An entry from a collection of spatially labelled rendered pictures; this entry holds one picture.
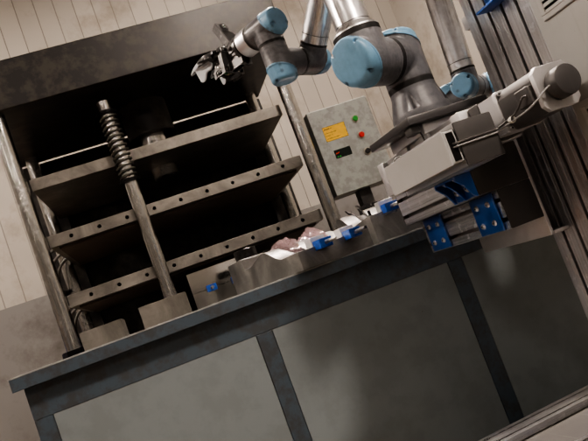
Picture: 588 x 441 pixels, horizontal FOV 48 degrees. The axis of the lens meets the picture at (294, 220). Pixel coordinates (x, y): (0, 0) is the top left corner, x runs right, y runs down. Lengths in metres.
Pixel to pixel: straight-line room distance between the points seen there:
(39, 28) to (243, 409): 4.14
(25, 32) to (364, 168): 3.29
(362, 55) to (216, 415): 1.06
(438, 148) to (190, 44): 1.77
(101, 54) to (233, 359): 1.48
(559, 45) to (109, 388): 1.40
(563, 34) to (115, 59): 1.94
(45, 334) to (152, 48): 2.67
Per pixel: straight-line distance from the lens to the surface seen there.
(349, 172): 3.02
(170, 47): 2.91
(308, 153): 2.86
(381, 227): 2.09
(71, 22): 5.62
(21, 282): 5.07
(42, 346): 5.02
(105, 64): 2.89
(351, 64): 1.56
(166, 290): 2.73
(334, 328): 2.00
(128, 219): 2.81
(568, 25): 1.40
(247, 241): 2.81
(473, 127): 1.34
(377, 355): 2.04
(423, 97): 1.64
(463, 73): 2.03
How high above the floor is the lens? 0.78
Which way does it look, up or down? 5 degrees up
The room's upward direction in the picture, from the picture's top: 20 degrees counter-clockwise
